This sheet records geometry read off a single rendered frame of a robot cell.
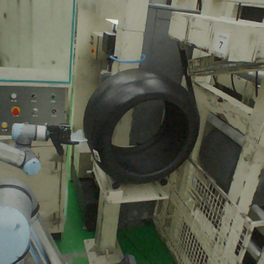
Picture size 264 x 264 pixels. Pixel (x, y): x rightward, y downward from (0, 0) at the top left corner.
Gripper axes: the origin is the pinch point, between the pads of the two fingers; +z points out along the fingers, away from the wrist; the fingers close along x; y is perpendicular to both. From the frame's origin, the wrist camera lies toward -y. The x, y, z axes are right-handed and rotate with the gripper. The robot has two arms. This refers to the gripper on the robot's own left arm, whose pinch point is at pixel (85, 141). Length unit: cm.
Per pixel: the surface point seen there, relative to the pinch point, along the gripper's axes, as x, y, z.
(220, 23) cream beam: -22, 70, 40
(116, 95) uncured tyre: -8.9, 28.6, 7.7
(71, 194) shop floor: 111, -110, 28
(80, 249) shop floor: 39, -110, 24
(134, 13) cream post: 28, 65, 20
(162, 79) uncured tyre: -7.9, 39.5, 29.0
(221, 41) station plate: -27, 63, 41
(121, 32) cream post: 30, 54, 16
